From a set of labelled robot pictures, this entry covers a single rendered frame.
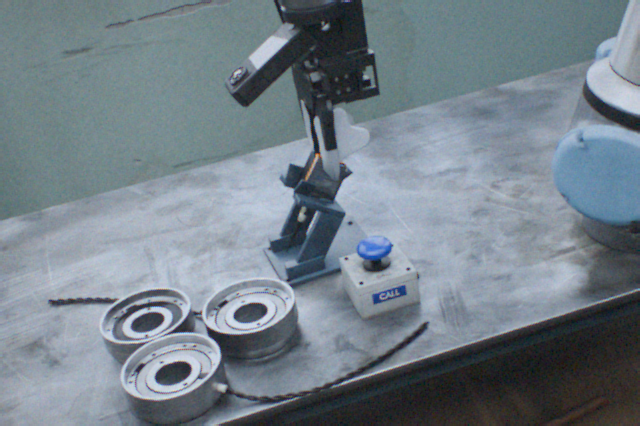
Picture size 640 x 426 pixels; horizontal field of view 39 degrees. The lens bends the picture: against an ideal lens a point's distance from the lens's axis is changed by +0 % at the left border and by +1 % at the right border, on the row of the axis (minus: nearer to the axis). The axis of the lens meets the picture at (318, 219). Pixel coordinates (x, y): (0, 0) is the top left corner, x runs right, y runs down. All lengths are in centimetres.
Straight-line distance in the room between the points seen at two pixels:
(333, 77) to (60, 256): 50
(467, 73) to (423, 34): 20
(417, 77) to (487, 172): 152
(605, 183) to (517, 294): 19
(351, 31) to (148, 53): 158
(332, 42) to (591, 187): 33
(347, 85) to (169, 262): 35
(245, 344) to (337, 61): 33
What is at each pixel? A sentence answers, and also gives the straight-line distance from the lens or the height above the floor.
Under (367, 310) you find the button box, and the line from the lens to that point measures 101.
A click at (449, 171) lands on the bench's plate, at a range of 129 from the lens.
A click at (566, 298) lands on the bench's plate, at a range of 103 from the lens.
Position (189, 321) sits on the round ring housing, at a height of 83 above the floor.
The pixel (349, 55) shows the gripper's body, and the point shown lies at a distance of 103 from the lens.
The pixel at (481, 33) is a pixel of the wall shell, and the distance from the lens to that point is 283.
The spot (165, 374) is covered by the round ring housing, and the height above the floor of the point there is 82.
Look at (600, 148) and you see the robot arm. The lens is 88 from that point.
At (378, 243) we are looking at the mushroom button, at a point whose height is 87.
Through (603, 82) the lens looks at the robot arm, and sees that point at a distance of 90.
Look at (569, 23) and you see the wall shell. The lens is 296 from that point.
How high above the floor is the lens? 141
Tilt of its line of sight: 30 degrees down
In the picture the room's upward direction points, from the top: 11 degrees counter-clockwise
